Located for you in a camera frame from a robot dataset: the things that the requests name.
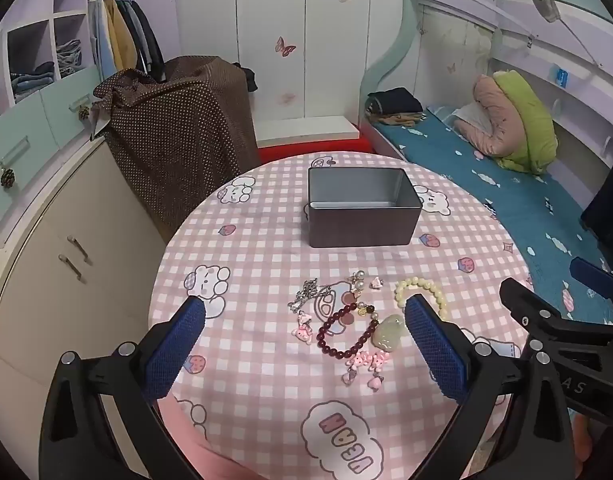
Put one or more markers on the pink checked cartoon tablecloth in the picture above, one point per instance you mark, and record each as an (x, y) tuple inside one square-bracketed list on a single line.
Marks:
[(266, 270)]

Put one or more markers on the grey metal tin box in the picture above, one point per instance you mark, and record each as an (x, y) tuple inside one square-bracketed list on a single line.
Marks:
[(361, 220)]

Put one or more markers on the dark cloth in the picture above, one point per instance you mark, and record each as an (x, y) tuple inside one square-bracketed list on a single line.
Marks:
[(609, 210)]

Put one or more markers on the dark hanging garments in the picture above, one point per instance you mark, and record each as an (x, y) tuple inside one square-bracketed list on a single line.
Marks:
[(146, 35)]

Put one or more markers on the green quilt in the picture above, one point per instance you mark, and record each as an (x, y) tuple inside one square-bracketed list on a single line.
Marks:
[(531, 125)]

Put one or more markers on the white wardrobe doors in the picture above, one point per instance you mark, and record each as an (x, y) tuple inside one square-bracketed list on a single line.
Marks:
[(286, 20)]

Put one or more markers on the white open shelf unit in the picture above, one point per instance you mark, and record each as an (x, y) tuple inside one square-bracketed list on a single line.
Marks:
[(61, 10)]

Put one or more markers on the pale blue hanging garment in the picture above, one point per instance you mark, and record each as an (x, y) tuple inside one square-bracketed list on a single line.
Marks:
[(102, 40)]

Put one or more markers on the teal patterned bed sheet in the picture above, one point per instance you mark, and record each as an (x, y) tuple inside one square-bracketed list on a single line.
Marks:
[(526, 210)]

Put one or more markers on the pale green jade pendant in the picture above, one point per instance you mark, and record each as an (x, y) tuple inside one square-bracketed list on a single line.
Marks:
[(388, 334)]

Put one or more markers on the small black cloth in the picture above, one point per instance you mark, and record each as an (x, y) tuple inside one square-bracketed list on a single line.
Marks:
[(247, 77)]

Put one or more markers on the pink charm earrings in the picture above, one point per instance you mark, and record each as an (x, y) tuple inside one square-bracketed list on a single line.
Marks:
[(366, 360)]

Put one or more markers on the folded light denim stack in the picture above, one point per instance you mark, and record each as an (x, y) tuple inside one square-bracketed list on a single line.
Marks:
[(69, 57)]

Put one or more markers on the faint pink butterfly sticker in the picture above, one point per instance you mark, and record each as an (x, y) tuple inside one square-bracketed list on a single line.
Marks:
[(288, 97)]

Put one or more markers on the beige two-door cabinet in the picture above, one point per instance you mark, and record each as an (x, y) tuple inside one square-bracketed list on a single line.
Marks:
[(61, 280)]

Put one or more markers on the small blue card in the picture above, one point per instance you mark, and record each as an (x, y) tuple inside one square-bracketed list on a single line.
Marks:
[(561, 75)]

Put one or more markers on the folded dark clothes pile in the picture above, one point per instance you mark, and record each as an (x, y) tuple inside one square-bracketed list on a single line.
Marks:
[(394, 105)]

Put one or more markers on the mint green bunk bed frame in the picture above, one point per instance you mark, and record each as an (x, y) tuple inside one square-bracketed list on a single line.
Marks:
[(416, 20)]

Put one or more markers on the gold pearl brooch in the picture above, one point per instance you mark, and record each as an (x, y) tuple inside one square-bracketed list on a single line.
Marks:
[(358, 279)]

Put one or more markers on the small pink charm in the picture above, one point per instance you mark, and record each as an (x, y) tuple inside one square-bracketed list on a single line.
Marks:
[(376, 283)]

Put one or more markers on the pink bunny charm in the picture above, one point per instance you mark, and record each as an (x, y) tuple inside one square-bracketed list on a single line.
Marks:
[(302, 331)]

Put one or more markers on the pine cone ornament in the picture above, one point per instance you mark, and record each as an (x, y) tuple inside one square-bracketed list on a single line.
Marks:
[(84, 113), (7, 177)]

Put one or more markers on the white low step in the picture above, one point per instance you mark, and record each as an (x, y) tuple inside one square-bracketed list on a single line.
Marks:
[(306, 130)]

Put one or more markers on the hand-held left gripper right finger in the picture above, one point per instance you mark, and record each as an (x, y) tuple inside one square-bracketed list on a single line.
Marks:
[(434, 350)]

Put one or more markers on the yellow hanging garment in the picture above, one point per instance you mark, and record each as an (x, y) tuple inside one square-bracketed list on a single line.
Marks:
[(121, 35)]

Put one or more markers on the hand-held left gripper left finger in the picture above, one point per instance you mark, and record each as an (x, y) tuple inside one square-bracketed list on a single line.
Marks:
[(176, 345)]

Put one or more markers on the mint green drawer cabinet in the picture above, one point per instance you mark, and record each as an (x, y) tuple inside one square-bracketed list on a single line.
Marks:
[(41, 125)]

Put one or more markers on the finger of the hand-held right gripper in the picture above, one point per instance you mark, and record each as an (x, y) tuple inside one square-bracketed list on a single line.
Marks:
[(536, 307), (594, 276)]

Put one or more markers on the pink plush toy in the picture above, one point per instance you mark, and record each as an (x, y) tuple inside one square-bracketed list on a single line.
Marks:
[(491, 120)]

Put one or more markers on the brown dotted cloth cover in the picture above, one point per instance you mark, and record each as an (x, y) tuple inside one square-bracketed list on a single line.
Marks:
[(176, 130)]

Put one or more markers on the white pillow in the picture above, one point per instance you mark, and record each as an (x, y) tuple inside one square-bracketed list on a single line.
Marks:
[(469, 117)]

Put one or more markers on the folded blue jeans stack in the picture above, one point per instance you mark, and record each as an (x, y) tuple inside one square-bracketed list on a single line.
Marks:
[(32, 82)]

